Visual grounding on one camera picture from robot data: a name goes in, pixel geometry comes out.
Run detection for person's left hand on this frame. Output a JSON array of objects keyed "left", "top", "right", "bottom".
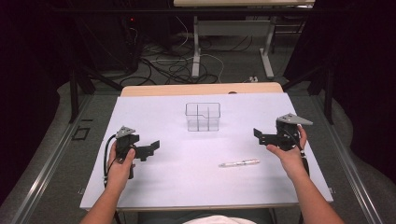
[{"left": 106, "top": 141, "right": 137, "bottom": 189}]

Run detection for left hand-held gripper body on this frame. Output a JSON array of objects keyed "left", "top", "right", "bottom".
[{"left": 115, "top": 125, "right": 140, "bottom": 180}]

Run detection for white desk with metal legs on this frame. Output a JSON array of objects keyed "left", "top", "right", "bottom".
[{"left": 173, "top": 0, "right": 316, "bottom": 80}]

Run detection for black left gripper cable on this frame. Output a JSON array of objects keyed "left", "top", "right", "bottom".
[{"left": 103, "top": 133, "right": 119, "bottom": 189}]

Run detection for person's white shirt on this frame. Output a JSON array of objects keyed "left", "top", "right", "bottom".
[{"left": 181, "top": 214, "right": 259, "bottom": 224}]

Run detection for wooden table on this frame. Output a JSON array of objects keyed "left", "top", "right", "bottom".
[{"left": 120, "top": 81, "right": 285, "bottom": 98}]

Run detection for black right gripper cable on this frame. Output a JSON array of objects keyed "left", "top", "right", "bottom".
[{"left": 283, "top": 129, "right": 311, "bottom": 177}]

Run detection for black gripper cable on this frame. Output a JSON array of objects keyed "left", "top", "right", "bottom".
[
  {"left": 103, "top": 133, "right": 119, "bottom": 189},
  {"left": 283, "top": 129, "right": 311, "bottom": 177}
]

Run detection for black computer tower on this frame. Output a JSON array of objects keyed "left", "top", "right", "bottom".
[{"left": 120, "top": 14, "right": 143, "bottom": 73}]

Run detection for white floor cable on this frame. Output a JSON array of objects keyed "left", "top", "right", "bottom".
[{"left": 148, "top": 15, "right": 226, "bottom": 84}]

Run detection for aluminium floor rail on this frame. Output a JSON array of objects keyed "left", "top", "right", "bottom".
[
  {"left": 311, "top": 93, "right": 386, "bottom": 224},
  {"left": 10, "top": 93, "right": 92, "bottom": 224}
]

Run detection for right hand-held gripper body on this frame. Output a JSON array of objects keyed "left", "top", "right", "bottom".
[{"left": 275, "top": 113, "right": 314, "bottom": 152}]

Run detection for tangle of black floor cables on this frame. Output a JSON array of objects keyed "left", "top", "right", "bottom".
[{"left": 119, "top": 34, "right": 254, "bottom": 87}]

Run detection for clear plastic divided container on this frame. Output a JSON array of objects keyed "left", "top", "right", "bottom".
[{"left": 185, "top": 102, "right": 221, "bottom": 133}]

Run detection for white pen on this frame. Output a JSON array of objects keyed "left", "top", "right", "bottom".
[{"left": 218, "top": 159, "right": 261, "bottom": 169}]

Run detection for person's right hand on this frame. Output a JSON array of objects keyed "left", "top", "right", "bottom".
[{"left": 265, "top": 124, "right": 308, "bottom": 182}]

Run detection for white table cover sheet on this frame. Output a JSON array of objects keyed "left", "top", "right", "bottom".
[{"left": 79, "top": 91, "right": 334, "bottom": 212}]

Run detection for black metal stand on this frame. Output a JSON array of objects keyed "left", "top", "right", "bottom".
[
  {"left": 68, "top": 60, "right": 124, "bottom": 124},
  {"left": 280, "top": 63, "right": 334, "bottom": 126}
]

